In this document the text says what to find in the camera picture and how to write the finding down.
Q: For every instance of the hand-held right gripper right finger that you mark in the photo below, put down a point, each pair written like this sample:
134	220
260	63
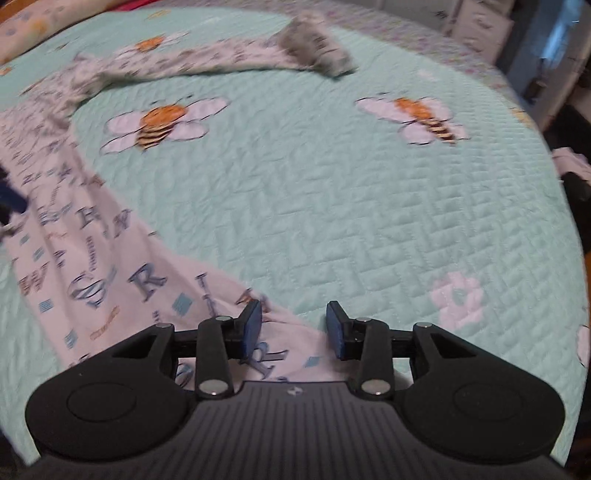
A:
335	330

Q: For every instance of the green bee-print quilt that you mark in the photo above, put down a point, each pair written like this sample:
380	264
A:
323	184

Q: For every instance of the white cloth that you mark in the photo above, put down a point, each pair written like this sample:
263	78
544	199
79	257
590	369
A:
572	164

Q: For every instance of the white letter-print pants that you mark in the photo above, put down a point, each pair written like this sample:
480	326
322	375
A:
92	258

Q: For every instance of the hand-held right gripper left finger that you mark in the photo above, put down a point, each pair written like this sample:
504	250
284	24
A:
249	325

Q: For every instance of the white drawer cabinet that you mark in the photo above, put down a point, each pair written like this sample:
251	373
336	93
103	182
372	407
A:
480	23

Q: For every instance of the white door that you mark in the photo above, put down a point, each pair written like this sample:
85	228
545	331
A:
526	60

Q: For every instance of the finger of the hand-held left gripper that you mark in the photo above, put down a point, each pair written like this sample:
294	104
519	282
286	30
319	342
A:
14	198
5	227

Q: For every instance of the floral pillow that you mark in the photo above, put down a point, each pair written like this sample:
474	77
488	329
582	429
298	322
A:
27	32

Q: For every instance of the dark furniture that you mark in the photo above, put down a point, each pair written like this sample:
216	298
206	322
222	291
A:
579	207

